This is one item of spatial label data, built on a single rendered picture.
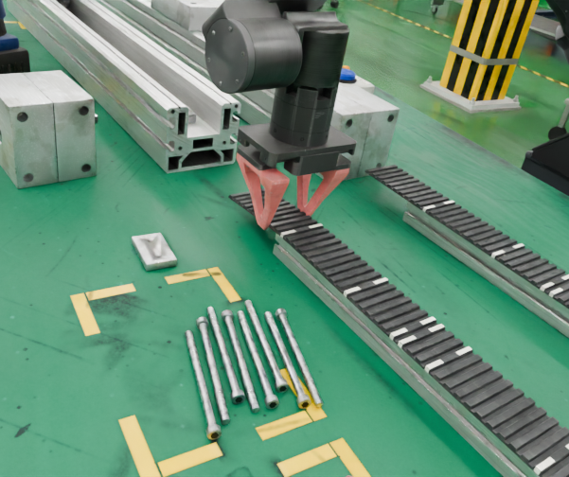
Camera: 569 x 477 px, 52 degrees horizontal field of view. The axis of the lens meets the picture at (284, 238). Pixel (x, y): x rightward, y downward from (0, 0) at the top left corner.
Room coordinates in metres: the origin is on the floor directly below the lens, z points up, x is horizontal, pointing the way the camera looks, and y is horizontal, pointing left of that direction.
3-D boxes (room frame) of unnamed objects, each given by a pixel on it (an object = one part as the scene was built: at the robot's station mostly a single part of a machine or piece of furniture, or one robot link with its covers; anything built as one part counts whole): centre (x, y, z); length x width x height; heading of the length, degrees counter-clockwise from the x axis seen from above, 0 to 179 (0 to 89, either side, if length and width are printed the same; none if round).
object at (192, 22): (1.10, 0.23, 0.87); 0.16 x 0.11 x 0.07; 39
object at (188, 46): (1.10, 0.23, 0.82); 0.80 x 0.10 x 0.09; 39
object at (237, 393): (0.35, 0.03, 0.78); 0.11 x 0.01 x 0.01; 23
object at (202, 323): (0.33, 0.04, 0.78); 0.11 x 0.01 x 0.01; 21
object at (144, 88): (0.98, 0.37, 0.82); 0.80 x 0.10 x 0.09; 39
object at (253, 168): (0.52, 0.01, 0.85); 0.07 x 0.07 x 0.09; 39
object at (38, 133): (0.62, 0.29, 0.83); 0.11 x 0.10 x 0.10; 133
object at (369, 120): (0.76, -0.06, 0.83); 0.12 x 0.09 x 0.10; 129
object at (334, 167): (0.54, -0.01, 0.85); 0.07 x 0.07 x 0.09; 39
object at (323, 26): (0.53, 0.01, 0.98); 0.07 x 0.06 x 0.07; 137
